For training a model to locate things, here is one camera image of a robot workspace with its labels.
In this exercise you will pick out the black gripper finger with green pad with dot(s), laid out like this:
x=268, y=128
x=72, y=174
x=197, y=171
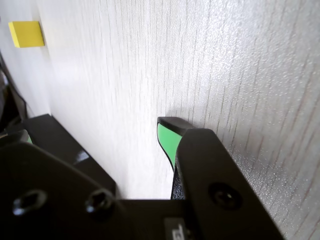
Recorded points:
x=212, y=175
x=37, y=190

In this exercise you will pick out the yellow wooden cube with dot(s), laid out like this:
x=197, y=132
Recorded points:
x=26, y=33

